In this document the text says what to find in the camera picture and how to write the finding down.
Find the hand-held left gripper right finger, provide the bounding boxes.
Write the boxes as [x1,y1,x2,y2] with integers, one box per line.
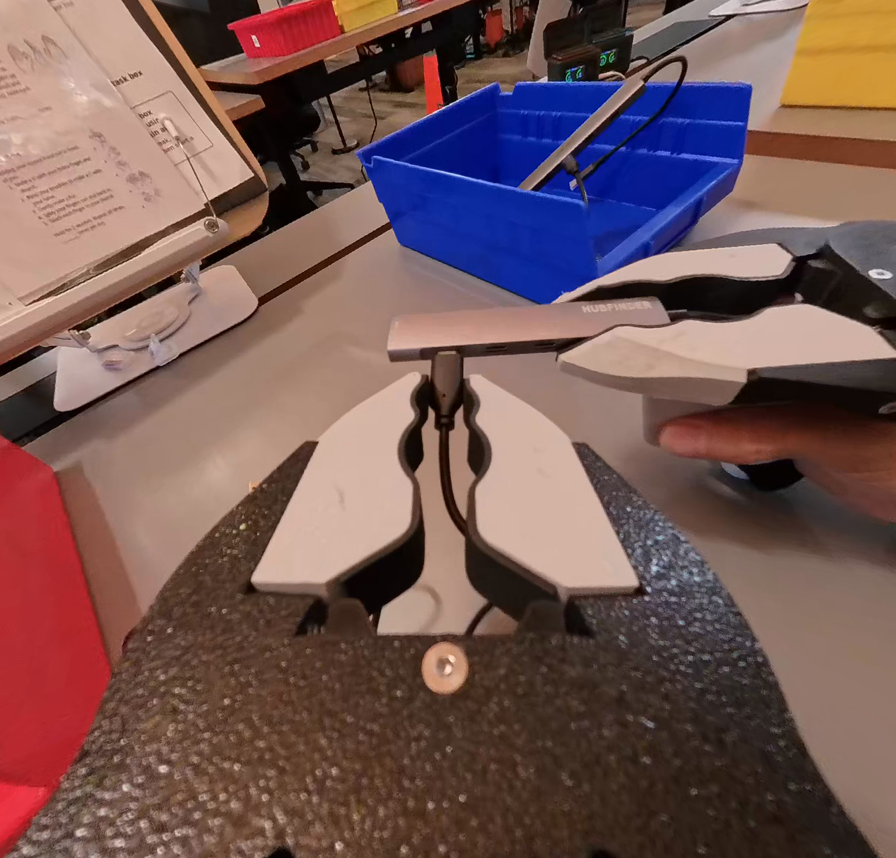
[464,373,642,625]

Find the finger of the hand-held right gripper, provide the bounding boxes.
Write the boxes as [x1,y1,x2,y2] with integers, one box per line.
[552,243,799,321]
[556,302,896,447]

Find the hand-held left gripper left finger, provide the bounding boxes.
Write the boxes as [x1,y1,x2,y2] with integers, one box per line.
[250,371,429,619]

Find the black cable with blue-ringed plugs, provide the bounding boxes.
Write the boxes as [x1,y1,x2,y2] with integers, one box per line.
[562,156,595,205]

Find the smooth black cable grey plugs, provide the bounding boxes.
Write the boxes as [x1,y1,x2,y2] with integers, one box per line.
[428,352,506,636]

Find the grey hub with black cable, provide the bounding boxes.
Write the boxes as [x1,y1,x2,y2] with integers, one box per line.
[517,56,690,194]
[387,299,674,363]

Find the blue plastic bin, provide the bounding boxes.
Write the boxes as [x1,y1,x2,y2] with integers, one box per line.
[357,81,753,304]

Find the red plastic bin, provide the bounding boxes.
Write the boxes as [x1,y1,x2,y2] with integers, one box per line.
[0,436,114,813]

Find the person's right hand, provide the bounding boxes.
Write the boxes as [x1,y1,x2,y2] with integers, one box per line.
[659,406,896,523]

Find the yellow plastic bin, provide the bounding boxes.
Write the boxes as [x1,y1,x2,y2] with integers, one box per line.
[780,0,896,110]

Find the black battery charger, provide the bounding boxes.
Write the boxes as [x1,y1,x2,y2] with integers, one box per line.
[545,28,634,83]

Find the instruction sheet on stand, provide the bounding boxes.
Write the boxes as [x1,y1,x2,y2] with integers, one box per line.
[0,0,270,412]

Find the wooden table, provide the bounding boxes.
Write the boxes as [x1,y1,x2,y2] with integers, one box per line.
[199,0,505,113]

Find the small yellow bin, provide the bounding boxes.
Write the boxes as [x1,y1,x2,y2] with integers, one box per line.
[332,0,400,33]

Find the laminated exercise sheet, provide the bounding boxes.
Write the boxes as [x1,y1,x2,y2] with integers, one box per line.
[0,0,211,304]

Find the white instruction sheet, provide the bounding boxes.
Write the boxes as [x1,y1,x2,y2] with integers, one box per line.
[31,0,256,202]

